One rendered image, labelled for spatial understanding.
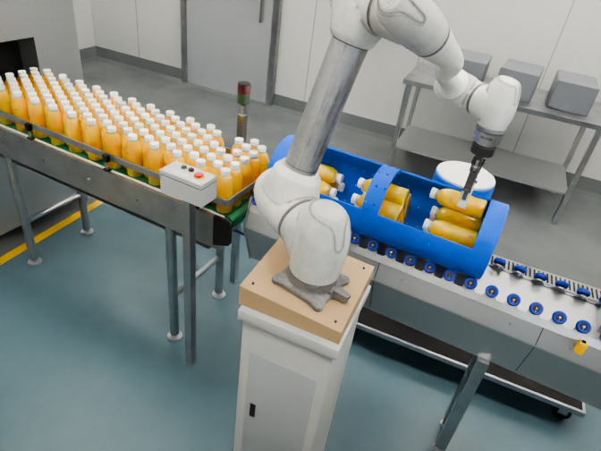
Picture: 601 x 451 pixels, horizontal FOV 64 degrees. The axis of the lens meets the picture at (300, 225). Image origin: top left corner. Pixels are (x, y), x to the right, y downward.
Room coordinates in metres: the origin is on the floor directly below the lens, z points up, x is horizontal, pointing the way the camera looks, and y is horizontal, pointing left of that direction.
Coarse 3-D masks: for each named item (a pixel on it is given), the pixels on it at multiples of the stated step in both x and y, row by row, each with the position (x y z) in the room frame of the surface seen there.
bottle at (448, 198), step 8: (440, 192) 1.51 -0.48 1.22; (448, 192) 1.50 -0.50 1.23; (456, 192) 1.50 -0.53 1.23; (440, 200) 1.50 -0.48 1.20; (448, 200) 1.48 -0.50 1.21; (456, 200) 1.48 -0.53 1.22; (472, 200) 1.47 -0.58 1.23; (480, 200) 1.47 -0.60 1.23; (456, 208) 1.47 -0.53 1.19; (472, 208) 1.45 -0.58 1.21; (480, 208) 1.44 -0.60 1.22; (472, 216) 1.45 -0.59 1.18; (480, 216) 1.44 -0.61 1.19
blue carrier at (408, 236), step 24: (288, 144) 1.72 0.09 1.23; (336, 168) 1.83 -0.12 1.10; (360, 168) 1.78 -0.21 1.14; (384, 168) 1.61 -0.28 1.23; (360, 192) 1.77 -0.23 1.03; (384, 192) 1.50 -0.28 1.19; (360, 216) 1.49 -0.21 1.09; (408, 216) 1.67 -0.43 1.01; (504, 216) 1.40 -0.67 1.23; (384, 240) 1.47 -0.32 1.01; (408, 240) 1.41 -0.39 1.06; (432, 240) 1.38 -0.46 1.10; (480, 240) 1.34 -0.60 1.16; (456, 264) 1.35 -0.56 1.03; (480, 264) 1.31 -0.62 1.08
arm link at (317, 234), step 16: (304, 208) 1.11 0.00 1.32; (320, 208) 1.10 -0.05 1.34; (336, 208) 1.11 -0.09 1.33; (288, 224) 1.12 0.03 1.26; (304, 224) 1.07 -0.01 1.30; (320, 224) 1.05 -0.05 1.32; (336, 224) 1.06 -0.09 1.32; (288, 240) 1.10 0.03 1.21; (304, 240) 1.05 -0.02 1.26; (320, 240) 1.04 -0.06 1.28; (336, 240) 1.05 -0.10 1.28; (304, 256) 1.04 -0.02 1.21; (320, 256) 1.03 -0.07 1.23; (336, 256) 1.04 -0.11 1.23; (304, 272) 1.04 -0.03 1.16; (320, 272) 1.03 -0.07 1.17; (336, 272) 1.06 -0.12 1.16
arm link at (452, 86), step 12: (444, 48) 1.20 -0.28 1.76; (456, 48) 1.25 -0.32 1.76; (432, 60) 1.22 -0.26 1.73; (444, 60) 1.23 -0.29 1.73; (456, 60) 1.26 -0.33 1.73; (444, 72) 1.32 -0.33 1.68; (456, 72) 1.31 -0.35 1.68; (444, 84) 1.51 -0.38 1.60; (456, 84) 1.53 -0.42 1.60; (468, 84) 1.54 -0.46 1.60; (480, 84) 1.55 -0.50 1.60; (444, 96) 1.55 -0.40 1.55; (456, 96) 1.53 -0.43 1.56; (468, 96) 1.53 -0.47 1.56; (456, 108) 1.58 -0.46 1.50
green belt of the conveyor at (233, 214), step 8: (16, 128) 2.16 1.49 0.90; (64, 144) 2.07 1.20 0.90; (80, 152) 2.01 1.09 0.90; (112, 168) 1.90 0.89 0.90; (120, 168) 1.91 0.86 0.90; (144, 176) 1.87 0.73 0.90; (248, 200) 1.79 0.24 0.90; (208, 208) 1.68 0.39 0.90; (240, 208) 1.72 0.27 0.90; (224, 216) 1.65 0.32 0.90; (232, 216) 1.66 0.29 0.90; (240, 216) 1.69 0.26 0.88; (232, 224) 1.63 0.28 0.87
